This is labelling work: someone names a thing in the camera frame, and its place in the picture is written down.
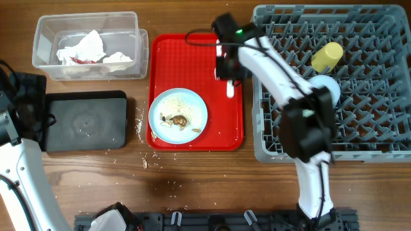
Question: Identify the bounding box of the white plastic spoon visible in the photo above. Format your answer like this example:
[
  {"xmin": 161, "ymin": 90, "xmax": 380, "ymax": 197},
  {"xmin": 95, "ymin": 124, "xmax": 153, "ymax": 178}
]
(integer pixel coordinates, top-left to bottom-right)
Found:
[{"xmin": 226, "ymin": 80, "xmax": 235, "ymax": 98}]

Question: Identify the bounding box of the light blue plate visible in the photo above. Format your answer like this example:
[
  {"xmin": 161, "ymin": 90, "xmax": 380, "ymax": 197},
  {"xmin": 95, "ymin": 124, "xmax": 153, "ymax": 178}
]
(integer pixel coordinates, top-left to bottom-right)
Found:
[{"xmin": 148, "ymin": 88, "xmax": 208, "ymax": 144}]

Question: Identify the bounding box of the light blue bowl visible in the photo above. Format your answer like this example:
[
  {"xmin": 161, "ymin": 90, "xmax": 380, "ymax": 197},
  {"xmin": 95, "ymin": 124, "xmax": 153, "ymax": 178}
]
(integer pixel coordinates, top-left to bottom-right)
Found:
[{"xmin": 308, "ymin": 75, "xmax": 341, "ymax": 107}]

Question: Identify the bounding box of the yellow cup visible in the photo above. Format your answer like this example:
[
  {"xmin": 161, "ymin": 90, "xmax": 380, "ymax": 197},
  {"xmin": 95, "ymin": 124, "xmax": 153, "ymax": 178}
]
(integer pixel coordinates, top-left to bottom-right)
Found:
[{"xmin": 311, "ymin": 42, "xmax": 344, "ymax": 73}]

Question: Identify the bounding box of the small white napkin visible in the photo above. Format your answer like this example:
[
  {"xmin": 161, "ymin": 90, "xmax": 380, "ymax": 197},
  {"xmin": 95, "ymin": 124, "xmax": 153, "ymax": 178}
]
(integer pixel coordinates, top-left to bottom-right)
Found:
[{"xmin": 103, "ymin": 52, "xmax": 133, "ymax": 72}]

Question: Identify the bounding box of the large white napkin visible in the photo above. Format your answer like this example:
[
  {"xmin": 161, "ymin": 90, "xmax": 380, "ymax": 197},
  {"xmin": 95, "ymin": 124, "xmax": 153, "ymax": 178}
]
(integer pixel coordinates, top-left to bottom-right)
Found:
[{"xmin": 57, "ymin": 30, "xmax": 106, "ymax": 65}]

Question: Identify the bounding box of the red snack wrapper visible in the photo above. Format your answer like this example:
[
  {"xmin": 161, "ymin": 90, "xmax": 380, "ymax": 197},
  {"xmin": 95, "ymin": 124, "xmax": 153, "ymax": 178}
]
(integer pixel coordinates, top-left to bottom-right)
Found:
[{"xmin": 70, "ymin": 56, "xmax": 96, "ymax": 64}]

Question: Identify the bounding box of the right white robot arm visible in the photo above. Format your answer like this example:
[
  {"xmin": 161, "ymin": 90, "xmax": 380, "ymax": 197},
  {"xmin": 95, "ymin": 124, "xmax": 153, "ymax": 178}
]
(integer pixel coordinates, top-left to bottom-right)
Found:
[{"xmin": 211, "ymin": 13, "xmax": 336, "ymax": 230}]

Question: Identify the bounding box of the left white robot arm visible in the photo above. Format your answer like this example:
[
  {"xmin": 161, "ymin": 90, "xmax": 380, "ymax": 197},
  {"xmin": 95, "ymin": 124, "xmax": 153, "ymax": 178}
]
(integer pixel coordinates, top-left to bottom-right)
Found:
[{"xmin": 1, "ymin": 61, "xmax": 71, "ymax": 230}]

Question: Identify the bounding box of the clear plastic waste bin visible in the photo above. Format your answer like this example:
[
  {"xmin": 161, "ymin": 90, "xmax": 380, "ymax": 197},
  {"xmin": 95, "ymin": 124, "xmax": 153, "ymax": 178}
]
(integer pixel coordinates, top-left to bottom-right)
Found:
[{"xmin": 32, "ymin": 12, "xmax": 149, "ymax": 81}]

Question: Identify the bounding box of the grey dishwasher rack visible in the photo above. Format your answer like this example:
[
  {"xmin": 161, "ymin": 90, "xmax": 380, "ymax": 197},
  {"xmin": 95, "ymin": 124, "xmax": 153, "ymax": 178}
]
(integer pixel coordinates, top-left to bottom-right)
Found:
[{"xmin": 251, "ymin": 4, "xmax": 410, "ymax": 162}]

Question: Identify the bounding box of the red serving tray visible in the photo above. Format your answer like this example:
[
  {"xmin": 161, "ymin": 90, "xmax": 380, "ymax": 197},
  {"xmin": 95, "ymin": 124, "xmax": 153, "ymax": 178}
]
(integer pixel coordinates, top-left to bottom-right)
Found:
[{"xmin": 146, "ymin": 34, "xmax": 244, "ymax": 151}]

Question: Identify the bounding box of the food crumb on table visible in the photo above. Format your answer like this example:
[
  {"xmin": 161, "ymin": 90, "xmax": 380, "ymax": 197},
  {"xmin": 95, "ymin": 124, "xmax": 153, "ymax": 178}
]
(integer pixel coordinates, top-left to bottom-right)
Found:
[{"xmin": 142, "ymin": 159, "xmax": 148, "ymax": 169}]

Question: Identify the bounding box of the black rectangular tray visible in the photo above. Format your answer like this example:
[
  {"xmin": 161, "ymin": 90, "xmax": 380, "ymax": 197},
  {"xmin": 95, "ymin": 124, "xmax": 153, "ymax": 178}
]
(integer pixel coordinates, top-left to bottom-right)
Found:
[{"xmin": 40, "ymin": 90, "xmax": 128, "ymax": 152}]

